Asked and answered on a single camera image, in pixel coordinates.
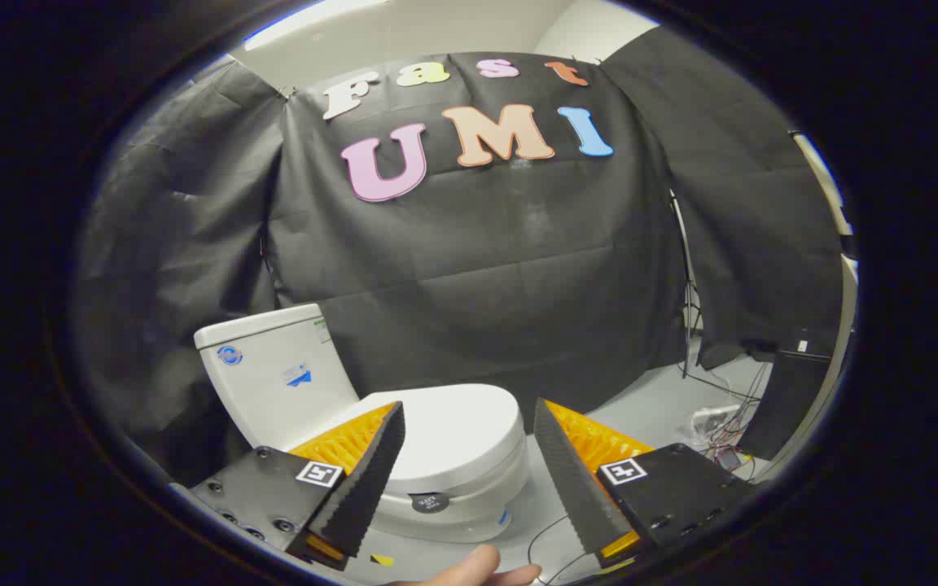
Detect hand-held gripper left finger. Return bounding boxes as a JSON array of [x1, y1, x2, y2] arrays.
[[190, 400, 406, 571]]

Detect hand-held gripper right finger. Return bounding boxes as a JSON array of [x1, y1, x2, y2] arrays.
[[533, 398, 755, 569]]

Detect white toilet lid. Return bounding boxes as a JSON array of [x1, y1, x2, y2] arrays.
[[359, 384, 528, 493]]

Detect white toilet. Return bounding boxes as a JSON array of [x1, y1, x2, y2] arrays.
[[194, 304, 531, 544]]

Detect white power strip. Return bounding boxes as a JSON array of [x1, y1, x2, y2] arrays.
[[693, 405, 743, 432]]

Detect white tank cover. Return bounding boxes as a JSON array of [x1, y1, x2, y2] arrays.
[[194, 304, 325, 351]]

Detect thin metal stand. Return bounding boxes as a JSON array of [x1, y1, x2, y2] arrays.
[[668, 191, 703, 380]]

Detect black backdrop cloth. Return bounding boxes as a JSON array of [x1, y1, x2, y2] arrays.
[[74, 28, 844, 489]]

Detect black box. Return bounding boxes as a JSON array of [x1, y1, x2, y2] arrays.
[[739, 330, 836, 461]]

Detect tangle of floor cables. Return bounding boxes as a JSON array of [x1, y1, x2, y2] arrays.
[[685, 358, 771, 483]]

